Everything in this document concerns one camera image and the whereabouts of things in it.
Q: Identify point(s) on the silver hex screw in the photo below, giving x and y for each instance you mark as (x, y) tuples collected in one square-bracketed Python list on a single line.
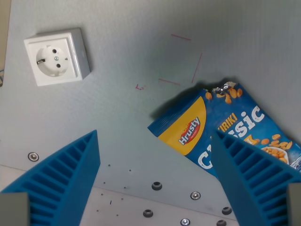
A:
[(185, 222), (33, 156), (195, 195)]

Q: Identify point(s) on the white wall power socket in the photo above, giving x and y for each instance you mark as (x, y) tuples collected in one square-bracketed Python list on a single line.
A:
[(55, 58)]

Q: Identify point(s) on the blue Hrusty peanut snack bag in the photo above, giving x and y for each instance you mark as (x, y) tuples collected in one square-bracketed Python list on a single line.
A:
[(207, 131)]

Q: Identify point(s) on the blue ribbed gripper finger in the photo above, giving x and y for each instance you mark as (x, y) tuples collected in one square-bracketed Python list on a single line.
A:
[(61, 179), (254, 179)]

